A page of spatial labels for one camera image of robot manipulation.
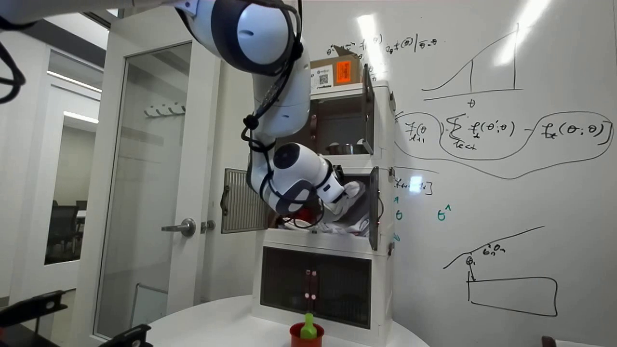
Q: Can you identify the white door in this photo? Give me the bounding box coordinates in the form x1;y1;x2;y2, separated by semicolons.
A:
70;27;222;347

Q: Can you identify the red pot with green plant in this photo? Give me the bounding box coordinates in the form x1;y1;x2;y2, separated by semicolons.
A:
290;312;324;347

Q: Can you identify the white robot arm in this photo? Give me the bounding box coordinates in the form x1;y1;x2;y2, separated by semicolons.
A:
0;0;365;220

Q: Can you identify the silver door handle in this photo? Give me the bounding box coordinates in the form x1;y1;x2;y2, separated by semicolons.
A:
163;218;197;237

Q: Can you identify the white stacked cabinet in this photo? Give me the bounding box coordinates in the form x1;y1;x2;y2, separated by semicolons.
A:
240;71;392;332

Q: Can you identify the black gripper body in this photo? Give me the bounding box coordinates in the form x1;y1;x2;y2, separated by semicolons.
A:
326;181;367;220

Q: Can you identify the brown cardboard box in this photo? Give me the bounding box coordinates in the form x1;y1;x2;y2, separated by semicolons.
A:
311;56;361;91

